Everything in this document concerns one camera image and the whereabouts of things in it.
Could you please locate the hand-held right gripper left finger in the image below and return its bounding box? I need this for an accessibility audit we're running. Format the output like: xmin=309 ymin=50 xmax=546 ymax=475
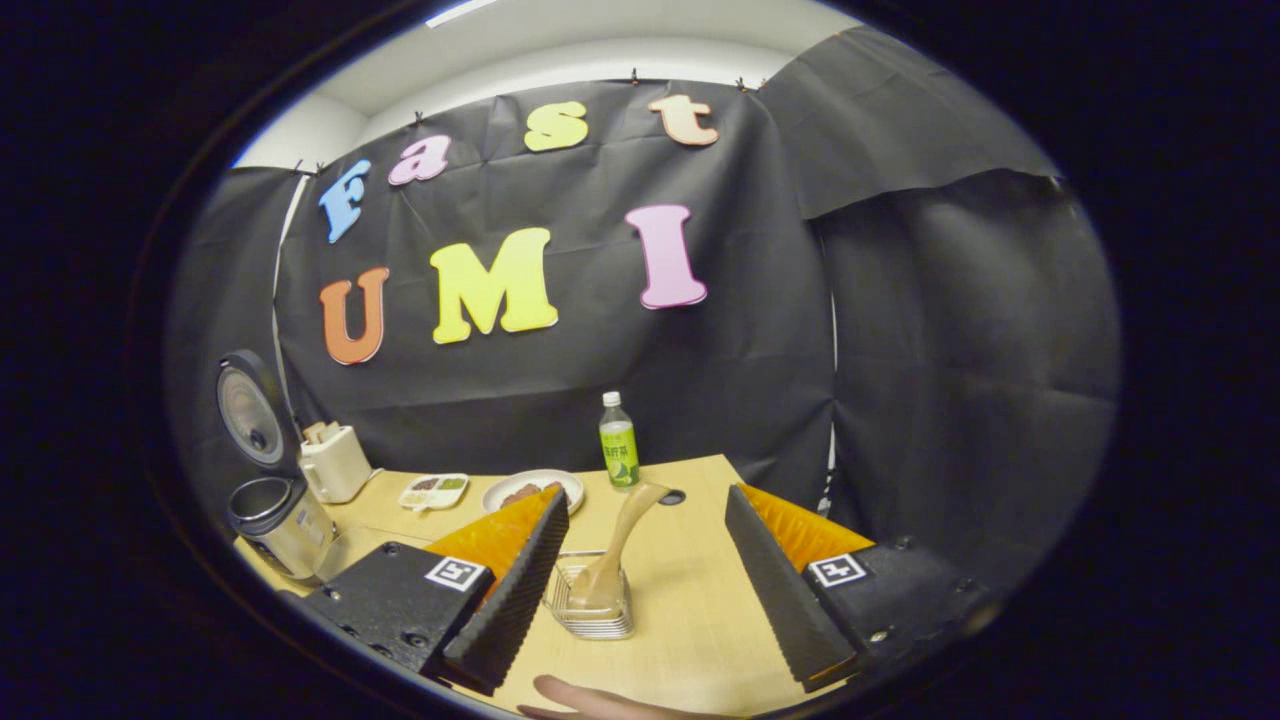
xmin=298 ymin=486 xmax=571 ymax=696

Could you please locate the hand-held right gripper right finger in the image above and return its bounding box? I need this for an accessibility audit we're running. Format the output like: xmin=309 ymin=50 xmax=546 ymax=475
xmin=724 ymin=483 xmax=1001 ymax=693

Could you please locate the metal wire chopstick holder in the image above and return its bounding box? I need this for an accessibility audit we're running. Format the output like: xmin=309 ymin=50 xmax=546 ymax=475
xmin=544 ymin=550 xmax=635 ymax=641

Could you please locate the wooden spoon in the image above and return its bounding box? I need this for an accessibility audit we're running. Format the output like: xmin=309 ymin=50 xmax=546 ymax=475
xmin=570 ymin=482 xmax=673 ymax=613

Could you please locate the dark grey rice cooker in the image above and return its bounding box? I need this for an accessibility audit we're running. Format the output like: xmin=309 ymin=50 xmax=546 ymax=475
xmin=215 ymin=349 xmax=338 ymax=584

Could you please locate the white round plate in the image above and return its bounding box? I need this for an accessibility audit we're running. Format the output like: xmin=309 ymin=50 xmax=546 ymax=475
xmin=482 ymin=468 xmax=586 ymax=517

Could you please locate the small white divided dish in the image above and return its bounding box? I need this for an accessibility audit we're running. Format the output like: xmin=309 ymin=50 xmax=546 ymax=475
xmin=399 ymin=473 xmax=470 ymax=512

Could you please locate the green tea bottle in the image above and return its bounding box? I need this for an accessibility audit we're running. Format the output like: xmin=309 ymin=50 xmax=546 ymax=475
xmin=598 ymin=391 xmax=641 ymax=490

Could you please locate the black backdrop cloth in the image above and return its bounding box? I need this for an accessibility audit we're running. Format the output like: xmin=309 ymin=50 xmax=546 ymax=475
xmin=165 ymin=25 xmax=1121 ymax=591

